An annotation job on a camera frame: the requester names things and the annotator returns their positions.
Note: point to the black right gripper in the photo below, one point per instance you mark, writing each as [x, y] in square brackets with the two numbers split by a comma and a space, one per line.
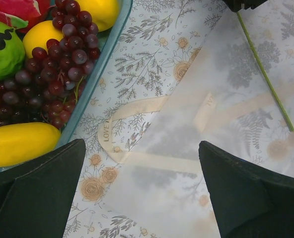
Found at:
[237, 5]

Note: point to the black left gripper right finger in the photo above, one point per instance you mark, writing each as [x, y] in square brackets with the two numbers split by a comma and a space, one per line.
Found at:
[248, 200]

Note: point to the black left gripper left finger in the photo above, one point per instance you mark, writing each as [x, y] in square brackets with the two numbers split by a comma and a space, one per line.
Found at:
[36, 196]

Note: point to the pink artificial flower bouquet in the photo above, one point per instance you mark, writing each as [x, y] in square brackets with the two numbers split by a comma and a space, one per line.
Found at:
[266, 78]

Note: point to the white paper bouquet wrap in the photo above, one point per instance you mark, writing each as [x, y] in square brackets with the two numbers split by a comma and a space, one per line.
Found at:
[178, 205]

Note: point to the cream printed ribbon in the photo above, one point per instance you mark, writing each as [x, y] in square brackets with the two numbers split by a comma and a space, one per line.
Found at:
[243, 121]

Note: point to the yellow lemon front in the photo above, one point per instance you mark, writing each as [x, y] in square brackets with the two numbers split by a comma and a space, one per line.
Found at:
[26, 141]

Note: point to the yellow lemon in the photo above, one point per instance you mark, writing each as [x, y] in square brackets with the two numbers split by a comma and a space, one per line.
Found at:
[26, 141]
[104, 15]

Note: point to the floral patterned table mat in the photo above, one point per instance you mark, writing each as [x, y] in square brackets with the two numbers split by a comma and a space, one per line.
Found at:
[157, 47]

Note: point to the dark purple grapes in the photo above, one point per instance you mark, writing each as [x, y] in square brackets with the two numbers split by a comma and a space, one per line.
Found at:
[49, 85]

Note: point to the teal plastic fruit tray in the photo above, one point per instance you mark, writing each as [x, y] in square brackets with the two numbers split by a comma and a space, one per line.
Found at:
[106, 43]

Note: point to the yellow lemon back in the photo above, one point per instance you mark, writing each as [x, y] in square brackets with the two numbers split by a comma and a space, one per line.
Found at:
[104, 15]

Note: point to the green round fruit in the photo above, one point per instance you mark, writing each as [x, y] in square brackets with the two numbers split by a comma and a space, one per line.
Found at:
[12, 52]

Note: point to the red dragon fruit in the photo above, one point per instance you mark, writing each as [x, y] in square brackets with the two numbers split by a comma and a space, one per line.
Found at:
[24, 14]

